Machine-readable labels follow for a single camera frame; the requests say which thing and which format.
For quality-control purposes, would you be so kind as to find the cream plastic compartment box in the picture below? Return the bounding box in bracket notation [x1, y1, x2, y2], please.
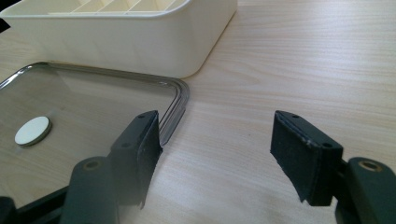
[0, 0, 238, 79]

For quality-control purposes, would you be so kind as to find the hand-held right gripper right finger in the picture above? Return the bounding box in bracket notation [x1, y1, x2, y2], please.
[270, 109, 396, 224]

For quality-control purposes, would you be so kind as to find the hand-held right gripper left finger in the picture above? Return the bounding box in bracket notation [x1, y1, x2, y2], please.
[59, 109, 163, 224]

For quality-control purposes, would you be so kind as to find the round white knob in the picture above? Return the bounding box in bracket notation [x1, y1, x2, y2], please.
[14, 116, 53, 147]

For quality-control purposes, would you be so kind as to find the transparent plastic box lid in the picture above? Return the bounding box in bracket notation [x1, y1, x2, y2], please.
[0, 61, 191, 209]

